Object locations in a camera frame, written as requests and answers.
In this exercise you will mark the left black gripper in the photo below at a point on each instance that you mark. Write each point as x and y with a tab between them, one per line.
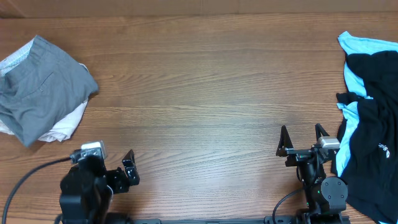
121	183

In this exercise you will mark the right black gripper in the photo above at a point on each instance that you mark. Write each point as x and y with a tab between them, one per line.
297	155

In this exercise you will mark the grey shorts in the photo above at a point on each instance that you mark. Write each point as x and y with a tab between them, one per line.
40	90

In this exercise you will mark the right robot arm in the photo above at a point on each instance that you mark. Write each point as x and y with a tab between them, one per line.
325	196

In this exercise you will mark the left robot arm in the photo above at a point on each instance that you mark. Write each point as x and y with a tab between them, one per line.
88	188

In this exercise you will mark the beige folded shorts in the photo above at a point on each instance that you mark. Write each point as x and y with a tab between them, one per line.
62	127

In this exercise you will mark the black garment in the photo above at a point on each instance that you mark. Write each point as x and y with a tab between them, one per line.
371	171

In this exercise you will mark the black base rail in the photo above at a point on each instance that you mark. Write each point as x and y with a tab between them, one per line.
284	219

